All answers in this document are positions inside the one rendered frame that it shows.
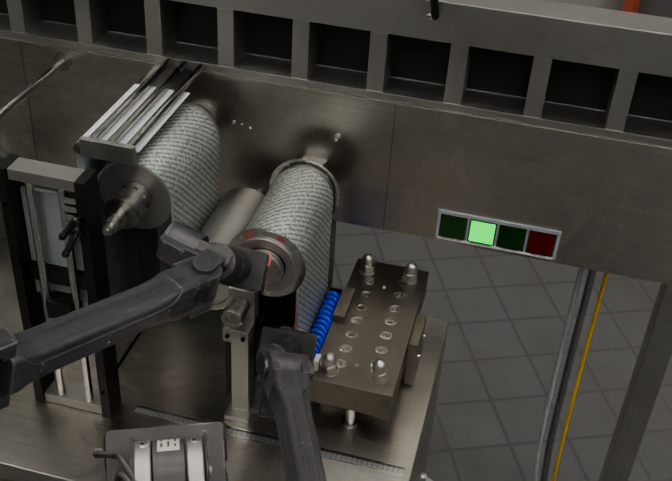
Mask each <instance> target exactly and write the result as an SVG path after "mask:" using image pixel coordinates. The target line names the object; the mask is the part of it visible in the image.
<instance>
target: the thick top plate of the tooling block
mask: <svg viewBox="0 0 672 481"><path fill-rule="evenodd" d="M361 261H362V259H361V258H358V259H357V262H356V264H355V267H354V269H353V272H352V274H351V277H350V279H349V282H348V284H347V288H352V289H355V296H354V298H353V301H352V303H351V306H350V308H349V311H348V314H347V316H346V319H345V321H344V323H339V322H334V321H332V323H331V326H330V328H329V331H328V333H327V336H326V338H325V341H324V343H323V346H322V348H321V351H320V353H319V354H321V355H322V356H321V361H322V358H323V356H324V354H325V353H327V352H332V353H334V354H335V356H336V361H337V362H338V365H337V368H338V374H337V375H336V376H335V377H332V378H326V377H323V376H322V375H321V374H320V373H319V370H318V371H315V374H314V378H313V380H312V382H310V383H311V391H310V401H311V402H316V403H320V404H324V405H329V406H333V407H338V408H342V409H347V410H351V411H355V412H360V413H364V414H369V415H373V416H377V417H382V418H386V419H390V415H391V412H392V408H393V405H394V402H395V398H396V395H397V391H398V388H399V384H400V381H401V377H402V374H403V371H404V367H405V364H406V359H407V351H408V344H409V340H410V337H411V333H412V330H413V327H414V323H415V320H416V316H417V313H419V314H420V312H421V308H422V305H423V301H424V298H425V295H426V289H427V282H428V275H429V272H427V271H422V270H418V282H417V283H416V284H406V283H404V282H403V281H402V279H401V278H402V275H403V272H404V269H405V267H402V266H397V265H392V264H386V263H381V262H376V261H374V262H375V270H376V272H375V274H373V275H371V276H365V275H362V274H361V273H360V272H359V268H360V264H361ZM377 359H382V360H384V361H385V362H386V365H387V369H388V372H387V376H388V381H387V382H386V383H385V384H383V385H376V384H373V383H371V382H370V380H369V374H370V372H371V369H372V366H373V363H374V362H375V361H376V360H377Z"/></svg>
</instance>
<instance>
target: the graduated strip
mask: <svg viewBox="0 0 672 481"><path fill-rule="evenodd" d="M133 413H137V414H142V415H146V416H150V417H154V418H159V419H163V420H167V421H171V422H176V423H180V424H193V423H204V422H210V421H205V420H201V419H197V418H193V417H188V416H184V415H180V414H176V413H171V412H167V411H163V410H159V409H154V408H150V407H146V406H141V405H137V406H136V407H135V409H134V411H133ZM225 427H226V435H231V436H235V437H239V438H243V439H248V440H252V441H256V442H260V443H264V444H269V445H273V446H277V447H280V443H279V438H278V437H274V436H269V435H265V434H261V433H257V432H252V431H248V430H244V429H240V428H235V427H231V426H227V425H225ZM319 448H320V452H321V457H324V458H328V459H332V460H336V461H341V462H345V463H349V464H353V465H358V466H362V467H366V468H370V469H375V470H379V471H383V472H387V473H391V474H396V475H400V476H404V473H405V469H406V467H402V466H397V465H393V464H389V463H385V462H380V461H376V460H372V459H368V458H363V457H359V456H355V455H351V454H346V453H342V452H338V451H333V450H329V449H325V448H321V447H319Z"/></svg>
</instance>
